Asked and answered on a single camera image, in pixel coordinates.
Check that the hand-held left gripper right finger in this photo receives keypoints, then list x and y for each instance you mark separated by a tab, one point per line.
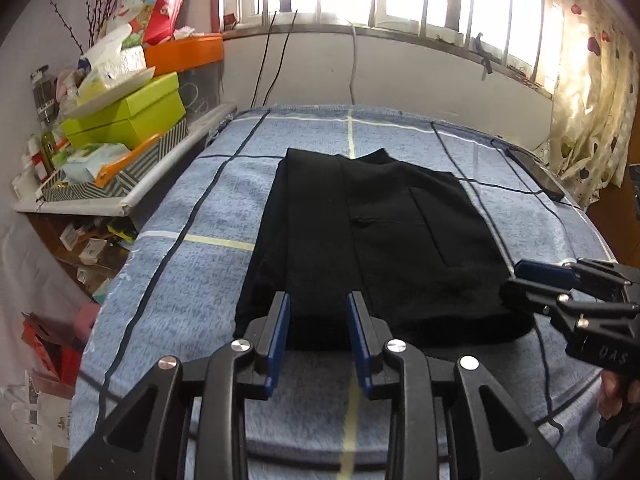
357	345

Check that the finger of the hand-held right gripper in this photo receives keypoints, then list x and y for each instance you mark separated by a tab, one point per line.
525	294
542	271

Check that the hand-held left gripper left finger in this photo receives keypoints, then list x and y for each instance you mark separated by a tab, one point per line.
279	340

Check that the black pants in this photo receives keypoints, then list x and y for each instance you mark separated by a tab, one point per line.
400	240

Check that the person's right hand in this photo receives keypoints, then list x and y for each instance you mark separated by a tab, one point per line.
612	395

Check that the black phone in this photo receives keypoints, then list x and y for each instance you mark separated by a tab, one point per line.
537	172

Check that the blue plaid blanket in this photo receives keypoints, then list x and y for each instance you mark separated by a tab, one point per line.
200	260

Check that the floral cream curtain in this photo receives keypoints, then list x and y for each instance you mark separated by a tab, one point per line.
585	110

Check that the pink cloth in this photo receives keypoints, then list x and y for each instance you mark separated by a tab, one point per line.
86	319

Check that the striped tray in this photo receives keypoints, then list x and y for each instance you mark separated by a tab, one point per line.
145	160

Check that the red bag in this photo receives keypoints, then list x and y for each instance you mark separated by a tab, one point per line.
55	355

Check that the orange shoehorn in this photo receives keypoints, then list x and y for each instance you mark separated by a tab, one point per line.
125	162

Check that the white paper bag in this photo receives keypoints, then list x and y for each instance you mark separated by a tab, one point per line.
45	415

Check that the green box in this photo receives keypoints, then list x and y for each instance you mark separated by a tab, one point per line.
150	105

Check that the orange box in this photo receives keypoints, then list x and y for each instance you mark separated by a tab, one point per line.
190	52

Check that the tissue pack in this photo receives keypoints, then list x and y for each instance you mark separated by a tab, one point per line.
110	72

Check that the dark jar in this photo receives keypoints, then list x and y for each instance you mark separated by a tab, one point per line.
44	97

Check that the small black bottle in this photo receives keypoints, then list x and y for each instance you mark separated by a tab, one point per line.
285	1

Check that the red box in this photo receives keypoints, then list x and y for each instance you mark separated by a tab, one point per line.
167	5

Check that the dried branches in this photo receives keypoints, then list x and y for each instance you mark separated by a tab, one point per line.
92	10

